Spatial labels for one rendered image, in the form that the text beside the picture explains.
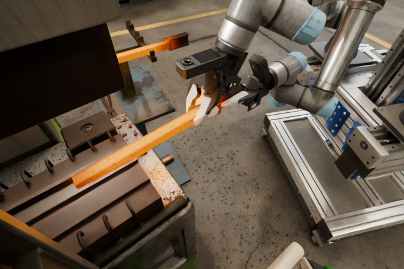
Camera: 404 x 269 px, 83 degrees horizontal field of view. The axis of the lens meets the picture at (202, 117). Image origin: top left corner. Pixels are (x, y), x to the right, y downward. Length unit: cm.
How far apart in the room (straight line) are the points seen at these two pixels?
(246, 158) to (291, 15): 134
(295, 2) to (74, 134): 59
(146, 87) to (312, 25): 82
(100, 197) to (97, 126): 21
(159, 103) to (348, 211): 114
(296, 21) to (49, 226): 61
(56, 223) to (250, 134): 156
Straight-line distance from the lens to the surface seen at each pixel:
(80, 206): 53
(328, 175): 158
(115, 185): 53
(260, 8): 50
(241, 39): 50
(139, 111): 103
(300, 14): 53
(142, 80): 120
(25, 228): 27
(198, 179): 162
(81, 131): 68
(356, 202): 157
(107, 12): 18
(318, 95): 83
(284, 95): 84
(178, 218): 56
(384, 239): 181
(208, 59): 49
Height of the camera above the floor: 144
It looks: 47 degrees down
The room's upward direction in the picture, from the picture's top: straight up
